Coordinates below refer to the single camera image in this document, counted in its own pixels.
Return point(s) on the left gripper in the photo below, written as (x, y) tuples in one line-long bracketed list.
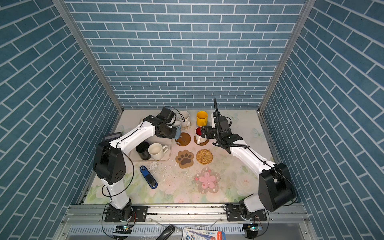
[(172, 135)]

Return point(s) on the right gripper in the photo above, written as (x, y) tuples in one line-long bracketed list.
[(204, 131)]

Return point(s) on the white mug blue base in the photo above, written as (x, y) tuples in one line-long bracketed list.
[(178, 126)]

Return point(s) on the red interior mug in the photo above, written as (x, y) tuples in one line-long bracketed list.
[(198, 134)]

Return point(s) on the yellow mug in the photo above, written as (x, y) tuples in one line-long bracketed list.
[(202, 118)]

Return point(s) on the glossy brown scratched coaster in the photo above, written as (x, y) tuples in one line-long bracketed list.
[(183, 140)]

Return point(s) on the rattan round coaster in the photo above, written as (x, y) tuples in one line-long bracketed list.
[(204, 157)]

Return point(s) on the black mug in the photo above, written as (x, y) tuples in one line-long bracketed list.
[(143, 150)]

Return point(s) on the cork paw coaster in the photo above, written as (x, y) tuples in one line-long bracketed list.
[(185, 159)]

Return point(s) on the pink flower coaster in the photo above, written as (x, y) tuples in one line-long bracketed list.
[(207, 181)]

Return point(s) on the dark brown wooden coaster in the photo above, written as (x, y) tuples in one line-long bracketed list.
[(201, 144)]

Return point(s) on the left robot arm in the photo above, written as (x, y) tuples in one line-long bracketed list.
[(109, 160)]

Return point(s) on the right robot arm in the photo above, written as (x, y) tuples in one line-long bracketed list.
[(275, 187)]

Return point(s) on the black calculator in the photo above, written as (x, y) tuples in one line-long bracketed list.
[(111, 137)]

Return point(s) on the right circuit board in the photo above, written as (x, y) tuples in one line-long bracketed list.
[(254, 228)]

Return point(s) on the circuit board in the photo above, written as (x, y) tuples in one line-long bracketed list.
[(123, 230), (254, 228)]

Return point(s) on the printed packet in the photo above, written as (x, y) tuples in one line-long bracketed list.
[(193, 234)]

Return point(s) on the left circuit board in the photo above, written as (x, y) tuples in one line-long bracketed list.
[(123, 230)]

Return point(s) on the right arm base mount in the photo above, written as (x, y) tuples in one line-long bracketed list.
[(236, 213)]

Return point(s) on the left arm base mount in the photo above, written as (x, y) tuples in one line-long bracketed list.
[(127, 214)]

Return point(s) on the black remote handle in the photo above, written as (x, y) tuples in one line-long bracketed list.
[(166, 233)]

